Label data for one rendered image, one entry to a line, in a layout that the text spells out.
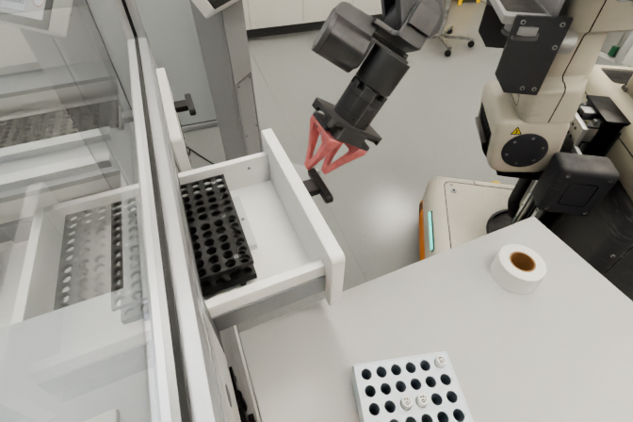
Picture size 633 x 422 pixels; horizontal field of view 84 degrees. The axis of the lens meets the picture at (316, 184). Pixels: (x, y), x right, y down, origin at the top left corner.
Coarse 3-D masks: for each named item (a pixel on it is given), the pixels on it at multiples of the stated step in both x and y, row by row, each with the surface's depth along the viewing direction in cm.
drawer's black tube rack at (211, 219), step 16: (192, 192) 52; (208, 192) 52; (192, 208) 50; (208, 208) 50; (192, 224) 48; (208, 224) 48; (224, 224) 48; (192, 240) 49; (208, 240) 46; (224, 240) 49; (208, 256) 44; (224, 256) 47; (208, 272) 42; (224, 272) 43; (240, 272) 45; (208, 288) 44; (224, 288) 45
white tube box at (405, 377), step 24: (384, 360) 45; (408, 360) 45; (432, 360) 45; (360, 384) 43; (384, 384) 43; (408, 384) 43; (432, 384) 44; (456, 384) 43; (360, 408) 42; (384, 408) 41; (432, 408) 41; (456, 408) 41
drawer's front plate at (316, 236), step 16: (272, 144) 56; (272, 160) 57; (288, 160) 53; (272, 176) 61; (288, 176) 51; (288, 192) 52; (304, 192) 48; (288, 208) 55; (304, 208) 46; (304, 224) 48; (320, 224) 44; (304, 240) 51; (320, 240) 42; (320, 256) 44; (336, 256) 41; (336, 272) 42; (336, 288) 45
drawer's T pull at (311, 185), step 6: (312, 168) 54; (312, 174) 53; (318, 174) 53; (306, 180) 52; (312, 180) 52; (318, 180) 52; (306, 186) 52; (312, 186) 52; (318, 186) 52; (324, 186) 51; (312, 192) 51; (318, 192) 51; (324, 192) 50; (330, 192) 50; (324, 198) 50; (330, 198) 50
